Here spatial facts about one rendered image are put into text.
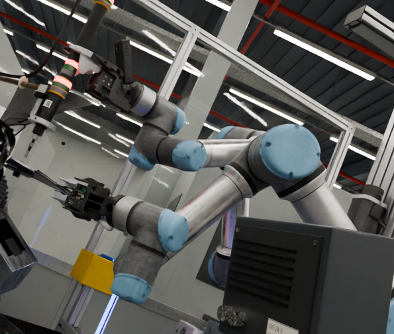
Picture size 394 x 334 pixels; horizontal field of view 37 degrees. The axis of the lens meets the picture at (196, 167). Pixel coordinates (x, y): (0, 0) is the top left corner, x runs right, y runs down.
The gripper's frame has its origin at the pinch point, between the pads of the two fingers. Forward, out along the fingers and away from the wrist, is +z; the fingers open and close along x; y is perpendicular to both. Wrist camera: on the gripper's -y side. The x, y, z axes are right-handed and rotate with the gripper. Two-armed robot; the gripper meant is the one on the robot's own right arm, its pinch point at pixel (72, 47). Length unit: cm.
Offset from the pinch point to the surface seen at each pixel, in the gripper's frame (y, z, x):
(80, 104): 9.2, -11.3, 9.9
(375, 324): 37, -27, -89
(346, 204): -61, -272, 160
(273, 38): -452, -518, 722
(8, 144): 28.7, 4.0, -4.5
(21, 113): 18.8, 1.0, 10.8
